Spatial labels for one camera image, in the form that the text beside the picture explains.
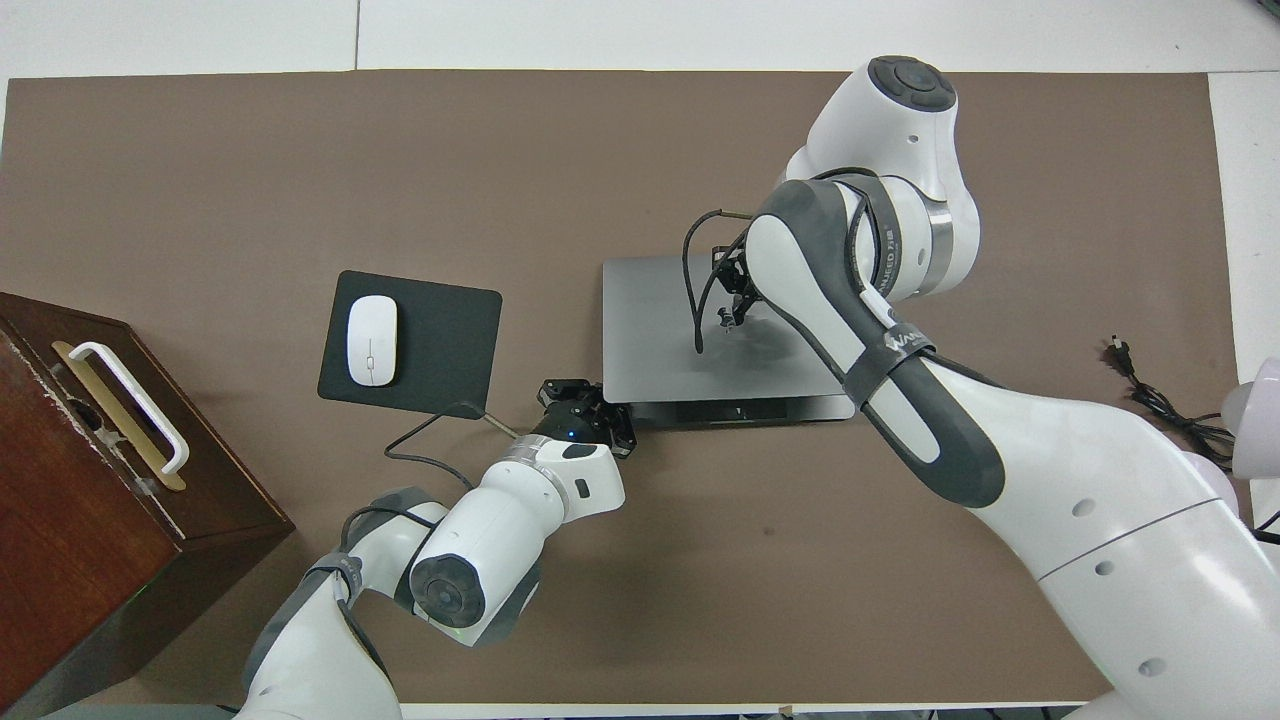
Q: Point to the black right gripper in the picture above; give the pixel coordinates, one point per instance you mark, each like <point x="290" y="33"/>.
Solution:
<point x="732" y="270"/>

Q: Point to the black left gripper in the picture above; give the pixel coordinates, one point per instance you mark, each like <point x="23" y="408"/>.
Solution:
<point x="570" y="418"/>

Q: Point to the silver grey laptop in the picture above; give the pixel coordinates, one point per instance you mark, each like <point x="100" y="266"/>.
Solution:
<point x="660" y="330"/>

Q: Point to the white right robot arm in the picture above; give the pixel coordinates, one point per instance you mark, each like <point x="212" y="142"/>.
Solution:
<point x="1100" y="480"/>

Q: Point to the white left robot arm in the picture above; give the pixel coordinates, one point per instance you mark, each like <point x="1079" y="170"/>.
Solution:
<point x="500" y="520"/>

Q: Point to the black mouse pad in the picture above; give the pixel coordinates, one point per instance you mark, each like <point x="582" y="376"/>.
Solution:
<point x="440" y="340"/>

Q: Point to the white computer mouse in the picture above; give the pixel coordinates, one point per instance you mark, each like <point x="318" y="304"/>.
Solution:
<point x="372" y="340"/>

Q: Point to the brown table mat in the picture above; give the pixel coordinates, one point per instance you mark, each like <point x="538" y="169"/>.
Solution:
<point x="300" y="170"/>

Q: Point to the dark brown wooden box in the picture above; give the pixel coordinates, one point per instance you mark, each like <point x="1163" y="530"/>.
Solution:
<point x="80" y="540"/>

